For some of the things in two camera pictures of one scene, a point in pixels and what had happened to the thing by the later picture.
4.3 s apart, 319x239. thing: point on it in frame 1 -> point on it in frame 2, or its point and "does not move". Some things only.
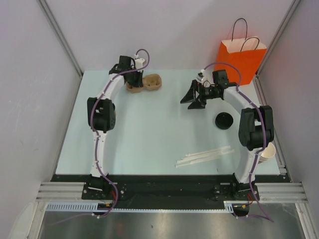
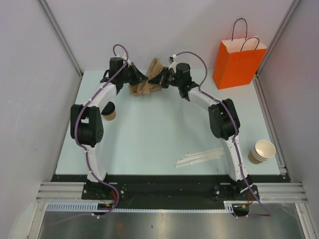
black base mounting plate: (170, 187) does not move
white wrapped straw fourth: (179, 166) does not move
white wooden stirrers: (208, 155) does not move
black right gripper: (200, 102) -> (161, 79)
